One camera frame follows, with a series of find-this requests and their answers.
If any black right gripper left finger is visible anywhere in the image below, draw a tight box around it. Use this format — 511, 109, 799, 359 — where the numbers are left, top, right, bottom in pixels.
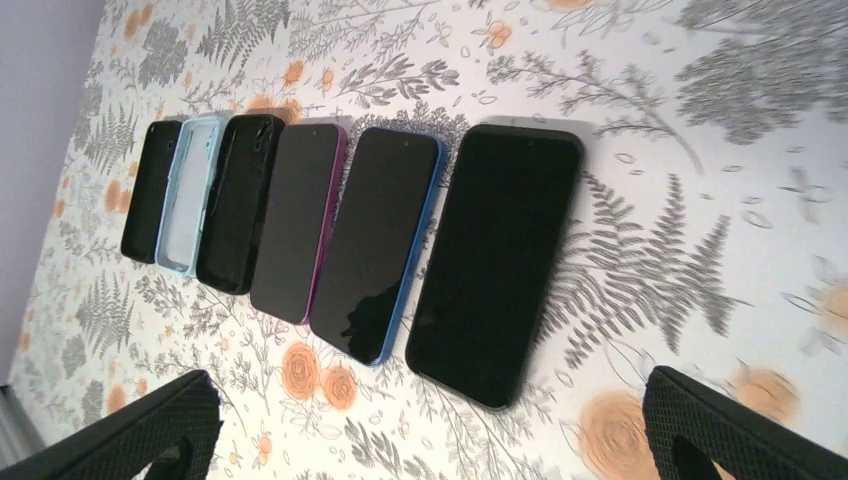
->
1, 369, 223, 479

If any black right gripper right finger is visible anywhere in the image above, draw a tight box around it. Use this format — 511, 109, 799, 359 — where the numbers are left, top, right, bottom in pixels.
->
642, 366, 847, 479

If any light blue case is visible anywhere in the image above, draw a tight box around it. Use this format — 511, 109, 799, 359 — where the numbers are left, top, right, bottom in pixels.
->
154, 115, 227, 278

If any black phone case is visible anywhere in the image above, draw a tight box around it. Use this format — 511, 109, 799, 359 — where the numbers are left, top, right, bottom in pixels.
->
195, 113, 285, 295

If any black phone without case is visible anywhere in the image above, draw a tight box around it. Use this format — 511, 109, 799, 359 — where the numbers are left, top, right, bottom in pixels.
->
405, 124, 585, 411

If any floral patterned table mat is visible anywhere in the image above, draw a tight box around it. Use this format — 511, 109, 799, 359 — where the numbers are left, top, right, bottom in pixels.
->
10, 1, 847, 479

